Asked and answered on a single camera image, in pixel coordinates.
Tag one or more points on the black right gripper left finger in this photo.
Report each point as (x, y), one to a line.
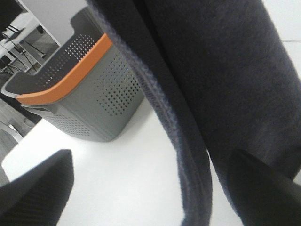
(38, 197)

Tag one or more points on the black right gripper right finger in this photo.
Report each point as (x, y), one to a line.
(260, 195)

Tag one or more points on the dark grey towel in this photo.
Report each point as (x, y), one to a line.
(219, 79)

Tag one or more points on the white table leg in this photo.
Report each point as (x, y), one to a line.
(11, 132)

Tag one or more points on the grey perforated laundry basket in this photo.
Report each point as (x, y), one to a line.
(86, 88)

